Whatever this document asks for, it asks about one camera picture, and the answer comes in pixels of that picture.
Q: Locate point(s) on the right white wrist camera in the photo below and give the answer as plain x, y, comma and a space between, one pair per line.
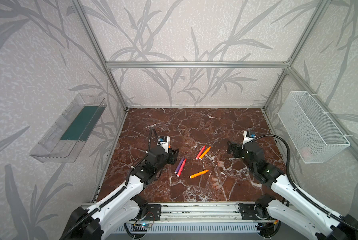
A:
249, 136

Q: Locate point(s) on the pink highlighter upper pair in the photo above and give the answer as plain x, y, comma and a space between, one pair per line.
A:
201, 152

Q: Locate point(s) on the clear plastic wall tray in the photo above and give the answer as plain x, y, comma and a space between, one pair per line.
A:
66, 138

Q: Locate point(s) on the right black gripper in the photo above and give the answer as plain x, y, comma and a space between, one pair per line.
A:
235, 150

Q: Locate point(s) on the pink highlighter beside purple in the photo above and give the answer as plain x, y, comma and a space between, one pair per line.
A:
181, 167

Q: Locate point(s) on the purple highlighter pen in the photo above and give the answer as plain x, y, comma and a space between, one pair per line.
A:
179, 165

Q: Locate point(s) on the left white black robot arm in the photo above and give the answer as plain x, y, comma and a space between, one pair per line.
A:
101, 219

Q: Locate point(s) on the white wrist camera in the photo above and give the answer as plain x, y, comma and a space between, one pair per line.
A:
164, 141
249, 136

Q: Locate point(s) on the translucent pen cap lowest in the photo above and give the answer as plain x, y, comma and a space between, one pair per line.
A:
217, 186

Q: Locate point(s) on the orange highlighter lower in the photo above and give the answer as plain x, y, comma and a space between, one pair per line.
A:
199, 174

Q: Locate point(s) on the small green circuit board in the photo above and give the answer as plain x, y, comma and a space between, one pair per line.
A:
141, 227

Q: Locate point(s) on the aluminium frame crossbar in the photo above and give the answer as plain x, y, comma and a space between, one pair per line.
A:
270, 65

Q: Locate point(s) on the white wire mesh basket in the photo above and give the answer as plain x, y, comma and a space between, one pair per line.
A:
313, 132

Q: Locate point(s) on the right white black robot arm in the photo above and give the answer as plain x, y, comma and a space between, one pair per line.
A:
337, 228

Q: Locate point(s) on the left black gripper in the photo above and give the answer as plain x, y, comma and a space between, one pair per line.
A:
171, 156

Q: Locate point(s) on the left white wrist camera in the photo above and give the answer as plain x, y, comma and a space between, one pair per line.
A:
164, 141

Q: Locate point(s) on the orange highlighter upper pair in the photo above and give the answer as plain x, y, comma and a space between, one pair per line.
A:
204, 153

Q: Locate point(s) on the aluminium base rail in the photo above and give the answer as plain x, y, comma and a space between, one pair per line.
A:
219, 212

